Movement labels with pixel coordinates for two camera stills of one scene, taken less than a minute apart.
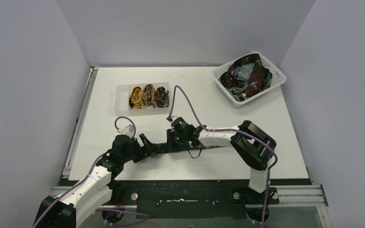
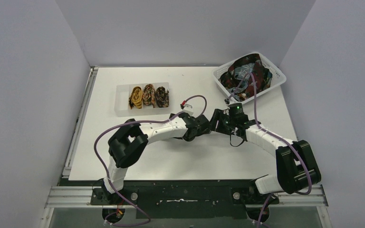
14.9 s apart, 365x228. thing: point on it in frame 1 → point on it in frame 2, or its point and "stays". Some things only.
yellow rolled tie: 136,99 stays
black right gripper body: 175,137 → 227,123
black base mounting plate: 158,199 stays
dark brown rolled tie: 162,97 stays
